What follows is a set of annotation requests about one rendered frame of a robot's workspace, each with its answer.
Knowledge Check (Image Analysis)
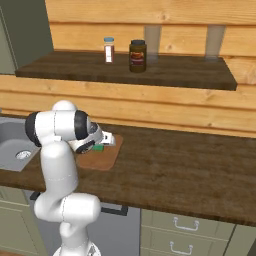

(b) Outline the grey dishwasher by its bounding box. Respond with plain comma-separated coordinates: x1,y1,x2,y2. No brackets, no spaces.
23,189,142,256

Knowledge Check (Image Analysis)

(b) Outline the pale green cupboard door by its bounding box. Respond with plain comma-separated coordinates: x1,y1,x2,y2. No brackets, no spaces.
0,185,49,256
223,224,256,256

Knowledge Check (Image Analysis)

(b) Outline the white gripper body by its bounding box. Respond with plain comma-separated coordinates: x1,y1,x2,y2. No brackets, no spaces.
101,131,117,147

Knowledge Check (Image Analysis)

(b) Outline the pale green drawer front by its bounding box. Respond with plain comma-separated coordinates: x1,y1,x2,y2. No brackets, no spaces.
140,208,236,242
139,225,232,256

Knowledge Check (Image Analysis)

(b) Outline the white drawer handle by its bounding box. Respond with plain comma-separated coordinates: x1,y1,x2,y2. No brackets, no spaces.
172,216,201,232
168,240,195,256

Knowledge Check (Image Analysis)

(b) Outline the dark wooden shelf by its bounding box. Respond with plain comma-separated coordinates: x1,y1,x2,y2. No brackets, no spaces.
14,49,239,92

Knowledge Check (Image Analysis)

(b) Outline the black dishwasher handle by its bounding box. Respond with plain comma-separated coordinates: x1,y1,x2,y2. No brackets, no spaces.
29,191,130,217

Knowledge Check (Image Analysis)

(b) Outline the grey shelf bracket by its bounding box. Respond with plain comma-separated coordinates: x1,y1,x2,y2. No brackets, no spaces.
204,24,227,61
143,25,163,63

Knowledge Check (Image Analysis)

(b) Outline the brown wooden cutting board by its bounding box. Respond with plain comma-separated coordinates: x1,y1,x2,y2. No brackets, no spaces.
75,133,125,172

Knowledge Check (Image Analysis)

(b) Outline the dark brown jar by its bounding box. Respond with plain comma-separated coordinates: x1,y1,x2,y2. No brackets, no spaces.
128,39,148,74

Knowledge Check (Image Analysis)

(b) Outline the dark green wall cupboard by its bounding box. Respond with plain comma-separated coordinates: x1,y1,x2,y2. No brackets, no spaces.
0,0,55,75

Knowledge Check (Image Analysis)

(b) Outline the spice jar with blue lid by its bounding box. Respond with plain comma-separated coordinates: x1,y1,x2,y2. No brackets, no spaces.
103,36,116,65

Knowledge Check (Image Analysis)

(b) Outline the grey sink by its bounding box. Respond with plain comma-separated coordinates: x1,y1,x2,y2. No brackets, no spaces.
0,116,43,173

